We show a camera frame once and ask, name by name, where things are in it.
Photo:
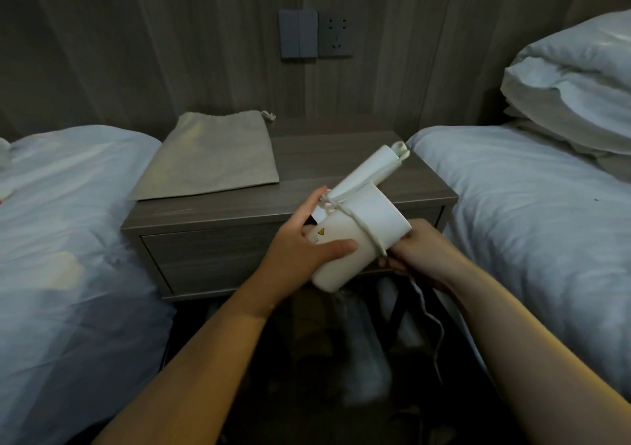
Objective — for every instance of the person's right hand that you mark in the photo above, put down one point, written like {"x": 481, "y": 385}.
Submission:
{"x": 424, "y": 257}

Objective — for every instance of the person's left hand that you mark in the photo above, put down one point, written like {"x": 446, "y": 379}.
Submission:
{"x": 286, "y": 257}

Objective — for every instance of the person's left thumb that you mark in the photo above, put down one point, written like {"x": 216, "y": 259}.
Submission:
{"x": 333, "y": 250}

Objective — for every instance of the person's right fingers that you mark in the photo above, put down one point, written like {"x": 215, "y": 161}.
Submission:
{"x": 394, "y": 262}

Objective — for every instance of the white folding hair dryer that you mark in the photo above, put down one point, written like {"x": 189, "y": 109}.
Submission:
{"x": 362, "y": 218}

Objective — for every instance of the person's right forearm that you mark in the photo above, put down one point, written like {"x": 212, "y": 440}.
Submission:
{"x": 537, "y": 356}

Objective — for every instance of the person's left forearm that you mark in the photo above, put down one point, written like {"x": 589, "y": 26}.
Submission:
{"x": 187, "y": 375}

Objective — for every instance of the wooden nightstand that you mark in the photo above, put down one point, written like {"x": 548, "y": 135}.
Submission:
{"x": 276, "y": 223}

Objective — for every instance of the clear plastic bag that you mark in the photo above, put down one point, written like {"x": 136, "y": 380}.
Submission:
{"x": 362, "y": 351}

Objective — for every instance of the white pillow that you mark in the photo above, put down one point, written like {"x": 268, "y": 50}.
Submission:
{"x": 586, "y": 149}
{"x": 577, "y": 85}

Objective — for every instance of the grey wall power socket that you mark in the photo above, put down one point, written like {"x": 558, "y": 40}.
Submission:
{"x": 335, "y": 34}

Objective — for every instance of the grey wall light switch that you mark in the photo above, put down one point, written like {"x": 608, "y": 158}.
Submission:
{"x": 297, "y": 33}

